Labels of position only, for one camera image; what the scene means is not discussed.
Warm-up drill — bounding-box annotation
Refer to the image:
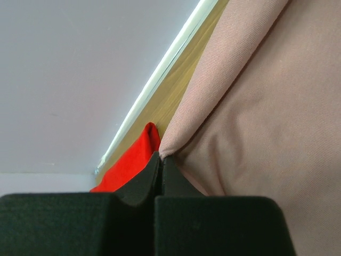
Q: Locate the aluminium frame rail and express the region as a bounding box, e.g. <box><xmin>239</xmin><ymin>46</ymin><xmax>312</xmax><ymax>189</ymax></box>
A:
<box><xmin>94</xmin><ymin>0</ymin><xmax>218</xmax><ymax>175</ymax></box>

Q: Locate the dusty pink graphic t-shirt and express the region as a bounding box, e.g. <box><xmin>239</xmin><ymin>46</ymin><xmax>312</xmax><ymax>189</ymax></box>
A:
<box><xmin>159</xmin><ymin>1</ymin><xmax>340</xmax><ymax>255</ymax></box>

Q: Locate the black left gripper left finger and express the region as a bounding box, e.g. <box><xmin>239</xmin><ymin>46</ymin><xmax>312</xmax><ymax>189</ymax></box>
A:
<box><xmin>1</xmin><ymin>153</ymin><xmax>160</xmax><ymax>255</ymax></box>

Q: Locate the red t-shirt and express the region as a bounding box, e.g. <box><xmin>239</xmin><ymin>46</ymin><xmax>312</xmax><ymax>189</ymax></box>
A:
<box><xmin>90</xmin><ymin>122</ymin><xmax>160</xmax><ymax>193</ymax></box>

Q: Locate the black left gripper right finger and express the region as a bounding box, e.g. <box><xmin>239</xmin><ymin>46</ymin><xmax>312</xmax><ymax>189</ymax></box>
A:
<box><xmin>154</xmin><ymin>157</ymin><xmax>296</xmax><ymax>255</ymax></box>

